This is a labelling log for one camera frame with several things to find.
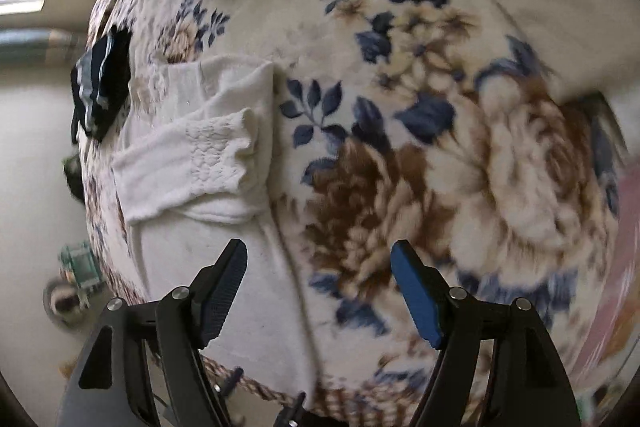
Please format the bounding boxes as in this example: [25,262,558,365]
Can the black striped garment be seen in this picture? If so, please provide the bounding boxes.
[69,27,134,144]

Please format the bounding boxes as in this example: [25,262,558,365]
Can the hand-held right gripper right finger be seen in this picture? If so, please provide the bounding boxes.
[390,240,584,427]

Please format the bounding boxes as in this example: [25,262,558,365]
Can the round metal bowl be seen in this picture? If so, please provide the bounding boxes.
[43,279,91,327]

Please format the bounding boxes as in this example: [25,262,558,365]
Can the floral plush blanket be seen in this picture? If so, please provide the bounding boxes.
[80,0,632,423]

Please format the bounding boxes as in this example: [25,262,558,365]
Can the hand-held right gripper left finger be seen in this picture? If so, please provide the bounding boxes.
[56,238,249,427]

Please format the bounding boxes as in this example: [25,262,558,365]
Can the cream white cloth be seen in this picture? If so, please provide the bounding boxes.
[400,0,640,102]

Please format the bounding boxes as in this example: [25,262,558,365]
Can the white smocked-cuff top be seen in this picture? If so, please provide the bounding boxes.
[111,55,323,410]

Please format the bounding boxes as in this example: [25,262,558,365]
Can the green and white box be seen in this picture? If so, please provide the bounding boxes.
[59,243,103,293]

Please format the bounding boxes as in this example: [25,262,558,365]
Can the pink printed cloth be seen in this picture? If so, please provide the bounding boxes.
[567,167,640,403]

